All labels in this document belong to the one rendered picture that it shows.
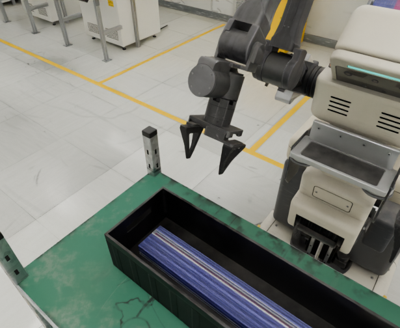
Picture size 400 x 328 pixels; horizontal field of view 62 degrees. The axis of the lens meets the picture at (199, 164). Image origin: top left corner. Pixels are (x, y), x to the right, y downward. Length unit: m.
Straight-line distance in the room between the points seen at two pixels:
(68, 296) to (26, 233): 1.49
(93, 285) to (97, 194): 1.58
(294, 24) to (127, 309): 0.71
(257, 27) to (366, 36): 0.27
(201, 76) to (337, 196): 0.65
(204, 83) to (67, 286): 0.50
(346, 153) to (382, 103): 0.16
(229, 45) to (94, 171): 1.95
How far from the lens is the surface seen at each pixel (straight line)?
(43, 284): 0.81
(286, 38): 0.85
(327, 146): 0.97
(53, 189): 2.45
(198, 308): 0.60
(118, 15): 4.16
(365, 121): 0.93
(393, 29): 0.83
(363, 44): 0.82
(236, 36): 0.66
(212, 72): 0.59
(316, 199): 1.14
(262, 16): 0.67
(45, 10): 5.43
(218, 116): 0.66
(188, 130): 0.70
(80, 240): 0.85
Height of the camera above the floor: 1.60
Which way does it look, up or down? 41 degrees down
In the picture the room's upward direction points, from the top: straight up
